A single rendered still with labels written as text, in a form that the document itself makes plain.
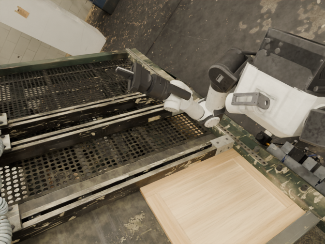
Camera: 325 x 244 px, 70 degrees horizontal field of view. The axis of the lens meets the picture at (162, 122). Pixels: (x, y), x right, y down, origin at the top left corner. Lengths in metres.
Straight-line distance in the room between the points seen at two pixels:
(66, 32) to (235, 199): 4.03
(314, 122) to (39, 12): 4.16
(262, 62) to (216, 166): 0.58
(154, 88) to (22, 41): 5.31
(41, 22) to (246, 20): 3.15
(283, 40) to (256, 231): 0.69
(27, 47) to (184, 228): 5.56
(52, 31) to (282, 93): 4.11
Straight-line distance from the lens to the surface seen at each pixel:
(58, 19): 4.49
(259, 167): 1.25
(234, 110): 0.75
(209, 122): 1.10
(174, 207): 1.01
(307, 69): 0.76
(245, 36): 2.70
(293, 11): 2.65
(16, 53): 6.13
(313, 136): 0.74
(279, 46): 0.81
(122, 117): 1.34
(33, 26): 4.48
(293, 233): 1.09
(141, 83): 0.84
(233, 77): 0.89
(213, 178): 1.14
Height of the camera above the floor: 2.08
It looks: 46 degrees down
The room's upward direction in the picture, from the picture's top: 70 degrees counter-clockwise
